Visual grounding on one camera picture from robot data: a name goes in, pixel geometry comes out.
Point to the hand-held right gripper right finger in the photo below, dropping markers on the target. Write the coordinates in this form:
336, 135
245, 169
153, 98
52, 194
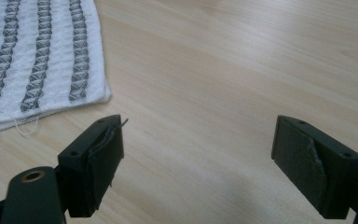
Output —
317, 168

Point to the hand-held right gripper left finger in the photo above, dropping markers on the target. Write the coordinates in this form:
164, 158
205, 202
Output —
90, 168

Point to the white grey-striped cloth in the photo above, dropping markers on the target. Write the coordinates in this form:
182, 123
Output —
40, 56

